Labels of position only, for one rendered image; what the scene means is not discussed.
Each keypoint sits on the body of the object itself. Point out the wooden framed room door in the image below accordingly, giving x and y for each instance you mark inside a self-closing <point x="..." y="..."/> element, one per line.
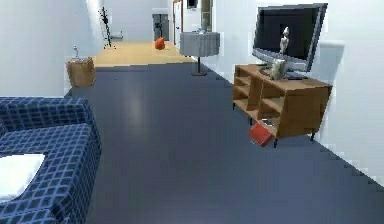
<point x="177" y="21"/>

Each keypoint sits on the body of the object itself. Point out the blue checked sofa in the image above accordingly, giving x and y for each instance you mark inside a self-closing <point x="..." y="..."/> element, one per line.
<point x="63" y="156"/>

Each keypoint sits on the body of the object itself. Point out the dark framed wall picture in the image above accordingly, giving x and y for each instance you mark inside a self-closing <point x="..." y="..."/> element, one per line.
<point x="191" y="3"/>

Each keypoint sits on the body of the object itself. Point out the round table with grey cloth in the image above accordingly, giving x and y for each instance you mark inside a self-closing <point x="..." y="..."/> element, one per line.
<point x="199" y="44"/>

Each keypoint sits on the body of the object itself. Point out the red box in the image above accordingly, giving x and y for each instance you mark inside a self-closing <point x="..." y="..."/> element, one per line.
<point x="260" y="134"/>

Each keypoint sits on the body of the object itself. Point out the black flat television set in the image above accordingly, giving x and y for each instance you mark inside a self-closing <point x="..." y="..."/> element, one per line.
<point x="286" y="33"/>

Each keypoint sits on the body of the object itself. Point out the orange round object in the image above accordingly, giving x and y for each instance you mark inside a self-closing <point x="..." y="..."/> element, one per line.
<point x="160" y="43"/>

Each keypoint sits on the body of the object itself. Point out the wooden television stand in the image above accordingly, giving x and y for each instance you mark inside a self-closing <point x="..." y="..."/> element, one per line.
<point x="293" y="103"/>

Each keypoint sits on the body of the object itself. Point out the dark grey cabinet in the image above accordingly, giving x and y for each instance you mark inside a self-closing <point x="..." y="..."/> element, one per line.
<point x="160" y="26"/>

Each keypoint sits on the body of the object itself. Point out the small pale bottle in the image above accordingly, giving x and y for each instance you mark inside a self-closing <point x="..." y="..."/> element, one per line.
<point x="76" y="52"/>

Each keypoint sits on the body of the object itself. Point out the small wooden side table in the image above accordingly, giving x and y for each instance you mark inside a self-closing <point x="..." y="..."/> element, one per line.
<point x="81" y="72"/>

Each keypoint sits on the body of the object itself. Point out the grey figure statue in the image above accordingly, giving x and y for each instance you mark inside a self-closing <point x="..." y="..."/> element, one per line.
<point x="279" y="65"/>

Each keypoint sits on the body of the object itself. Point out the white cushion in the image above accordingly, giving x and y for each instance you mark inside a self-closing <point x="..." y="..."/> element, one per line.
<point x="16" y="175"/>

